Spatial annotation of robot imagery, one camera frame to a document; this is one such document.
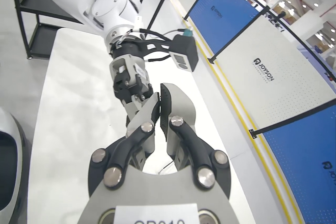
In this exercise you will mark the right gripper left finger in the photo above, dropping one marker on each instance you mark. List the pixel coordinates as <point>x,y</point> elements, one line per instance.
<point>136,138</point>

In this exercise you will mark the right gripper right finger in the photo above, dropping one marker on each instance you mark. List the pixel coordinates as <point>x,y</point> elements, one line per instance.
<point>183,109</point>

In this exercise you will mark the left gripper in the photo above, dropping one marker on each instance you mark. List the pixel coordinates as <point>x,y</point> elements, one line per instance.
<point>123,51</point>

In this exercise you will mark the blue perforated partition panel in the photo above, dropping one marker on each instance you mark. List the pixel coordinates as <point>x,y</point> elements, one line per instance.
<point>223,17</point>
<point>302,156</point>

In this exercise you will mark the robot body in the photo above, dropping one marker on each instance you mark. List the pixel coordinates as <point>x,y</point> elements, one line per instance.
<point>8,122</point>

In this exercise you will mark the black metal rack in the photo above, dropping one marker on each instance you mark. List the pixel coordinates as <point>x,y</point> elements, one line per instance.
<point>39,1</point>

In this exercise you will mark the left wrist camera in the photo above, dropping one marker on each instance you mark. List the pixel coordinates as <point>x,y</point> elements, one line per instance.
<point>187,51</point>

